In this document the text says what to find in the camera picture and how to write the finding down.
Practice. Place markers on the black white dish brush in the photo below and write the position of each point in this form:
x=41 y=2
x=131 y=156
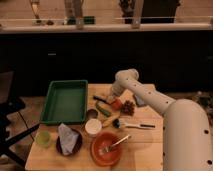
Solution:
x=119 y=123

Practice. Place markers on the dark small can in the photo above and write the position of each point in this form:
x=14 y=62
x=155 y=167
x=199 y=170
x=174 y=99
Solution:
x=91 y=114

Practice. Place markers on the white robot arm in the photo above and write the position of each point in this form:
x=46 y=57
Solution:
x=187 y=142

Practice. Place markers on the blue grey box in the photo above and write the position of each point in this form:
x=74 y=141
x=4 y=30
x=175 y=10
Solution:
x=139 y=102

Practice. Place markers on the dark brown plate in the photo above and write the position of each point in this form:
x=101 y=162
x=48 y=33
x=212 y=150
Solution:
x=77 y=145

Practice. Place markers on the yellow banana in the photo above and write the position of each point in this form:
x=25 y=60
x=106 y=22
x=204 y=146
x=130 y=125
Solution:
x=109 y=120

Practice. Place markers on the black whiteboard eraser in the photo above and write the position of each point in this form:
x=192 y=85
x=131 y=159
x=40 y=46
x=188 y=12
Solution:
x=101 y=99

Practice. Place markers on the grey crumpled cloth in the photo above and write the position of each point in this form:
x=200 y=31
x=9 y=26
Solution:
x=68 y=138

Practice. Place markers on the metal fork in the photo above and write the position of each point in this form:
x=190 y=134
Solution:
x=110 y=147

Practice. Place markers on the white cup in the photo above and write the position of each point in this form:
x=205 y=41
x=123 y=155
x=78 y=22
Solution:
x=93 y=127

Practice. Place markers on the green plastic tray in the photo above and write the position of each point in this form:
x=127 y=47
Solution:
x=66 y=102

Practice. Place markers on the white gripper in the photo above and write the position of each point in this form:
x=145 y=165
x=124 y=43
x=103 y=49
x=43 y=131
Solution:
x=116 y=89

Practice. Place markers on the green cucumber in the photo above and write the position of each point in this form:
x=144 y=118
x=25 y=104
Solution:
x=102 y=110

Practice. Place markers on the light green cup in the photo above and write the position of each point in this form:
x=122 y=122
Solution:
x=43 y=139

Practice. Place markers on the orange tomato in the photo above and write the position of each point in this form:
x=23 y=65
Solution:
x=117 y=104

